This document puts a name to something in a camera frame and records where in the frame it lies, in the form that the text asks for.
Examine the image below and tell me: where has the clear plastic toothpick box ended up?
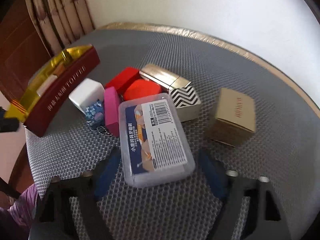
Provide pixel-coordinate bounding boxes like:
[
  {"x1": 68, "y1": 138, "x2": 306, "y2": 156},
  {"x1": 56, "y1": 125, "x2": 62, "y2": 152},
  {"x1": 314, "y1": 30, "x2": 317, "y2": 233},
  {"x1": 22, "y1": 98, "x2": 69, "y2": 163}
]
[{"x1": 118, "y1": 93, "x2": 195, "y2": 188}]

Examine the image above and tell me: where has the purple cloth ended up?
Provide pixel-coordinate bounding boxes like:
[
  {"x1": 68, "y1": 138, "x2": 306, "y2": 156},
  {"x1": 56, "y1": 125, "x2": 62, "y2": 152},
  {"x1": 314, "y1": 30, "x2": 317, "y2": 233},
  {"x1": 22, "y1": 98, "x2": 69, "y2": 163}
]
[{"x1": 1, "y1": 184, "x2": 39, "y2": 239}]

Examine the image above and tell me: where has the dark red toffee tin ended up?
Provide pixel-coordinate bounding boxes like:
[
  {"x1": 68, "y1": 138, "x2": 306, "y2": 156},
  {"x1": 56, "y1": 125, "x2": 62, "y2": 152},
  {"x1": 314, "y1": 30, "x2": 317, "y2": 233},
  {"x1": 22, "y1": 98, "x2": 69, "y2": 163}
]
[{"x1": 1, "y1": 44, "x2": 100, "y2": 137}]

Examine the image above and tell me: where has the brown wooden door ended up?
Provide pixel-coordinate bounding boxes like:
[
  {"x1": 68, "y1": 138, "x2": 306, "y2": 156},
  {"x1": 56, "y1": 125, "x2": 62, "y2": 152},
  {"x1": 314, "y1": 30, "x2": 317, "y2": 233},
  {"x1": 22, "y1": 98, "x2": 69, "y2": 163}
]
[{"x1": 1, "y1": 0, "x2": 50, "y2": 101}]

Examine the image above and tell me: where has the grey honeycomb table mat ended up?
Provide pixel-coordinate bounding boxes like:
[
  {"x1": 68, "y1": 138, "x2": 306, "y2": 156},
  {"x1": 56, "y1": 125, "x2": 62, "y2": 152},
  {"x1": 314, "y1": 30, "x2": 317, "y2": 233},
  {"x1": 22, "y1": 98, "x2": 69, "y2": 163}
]
[{"x1": 26, "y1": 29, "x2": 319, "y2": 239}]

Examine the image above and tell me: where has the white box blue pattern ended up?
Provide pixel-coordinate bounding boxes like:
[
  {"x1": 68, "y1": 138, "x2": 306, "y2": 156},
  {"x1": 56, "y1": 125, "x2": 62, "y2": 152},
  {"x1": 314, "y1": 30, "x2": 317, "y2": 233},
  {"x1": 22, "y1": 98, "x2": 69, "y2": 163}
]
[{"x1": 68, "y1": 78, "x2": 105, "y2": 131}]

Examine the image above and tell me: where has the pink rectangular box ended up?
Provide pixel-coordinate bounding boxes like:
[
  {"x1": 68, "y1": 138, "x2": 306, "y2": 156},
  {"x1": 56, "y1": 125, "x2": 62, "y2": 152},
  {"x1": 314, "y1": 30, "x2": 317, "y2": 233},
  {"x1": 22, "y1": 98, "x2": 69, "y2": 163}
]
[{"x1": 104, "y1": 87, "x2": 120, "y2": 137}]

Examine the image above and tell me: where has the gold cardboard cube box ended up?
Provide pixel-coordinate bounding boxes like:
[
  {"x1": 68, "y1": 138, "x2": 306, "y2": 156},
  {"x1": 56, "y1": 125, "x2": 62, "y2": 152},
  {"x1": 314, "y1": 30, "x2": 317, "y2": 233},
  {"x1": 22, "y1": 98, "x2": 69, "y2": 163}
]
[{"x1": 206, "y1": 88, "x2": 256, "y2": 147}]

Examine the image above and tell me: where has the beige patterned curtain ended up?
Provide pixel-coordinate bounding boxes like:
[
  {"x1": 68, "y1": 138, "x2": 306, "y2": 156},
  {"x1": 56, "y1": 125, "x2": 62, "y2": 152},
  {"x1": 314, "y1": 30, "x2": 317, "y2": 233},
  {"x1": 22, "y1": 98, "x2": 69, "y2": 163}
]
[{"x1": 25, "y1": 0, "x2": 95, "y2": 56}]

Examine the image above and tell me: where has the red rectangular box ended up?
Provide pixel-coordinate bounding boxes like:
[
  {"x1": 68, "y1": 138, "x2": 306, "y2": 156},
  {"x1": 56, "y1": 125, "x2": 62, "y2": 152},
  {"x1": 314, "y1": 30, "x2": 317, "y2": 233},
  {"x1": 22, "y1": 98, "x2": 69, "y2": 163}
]
[{"x1": 104, "y1": 67, "x2": 141, "y2": 95}]

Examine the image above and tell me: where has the red rounded case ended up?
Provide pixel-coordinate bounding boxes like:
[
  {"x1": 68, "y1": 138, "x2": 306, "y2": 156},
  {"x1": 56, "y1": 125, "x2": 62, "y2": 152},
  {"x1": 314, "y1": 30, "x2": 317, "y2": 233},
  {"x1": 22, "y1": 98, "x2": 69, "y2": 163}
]
[{"x1": 123, "y1": 79, "x2": 162, "y2": 101}]

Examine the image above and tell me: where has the gold box zigzag end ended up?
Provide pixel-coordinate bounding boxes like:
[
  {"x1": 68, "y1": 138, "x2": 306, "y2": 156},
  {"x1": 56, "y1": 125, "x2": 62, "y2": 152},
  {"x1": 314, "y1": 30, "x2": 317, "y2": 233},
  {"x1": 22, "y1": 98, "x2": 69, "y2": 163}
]
[{"x1": 139, "y1": 64, "x2": 202, "y2": 122}]

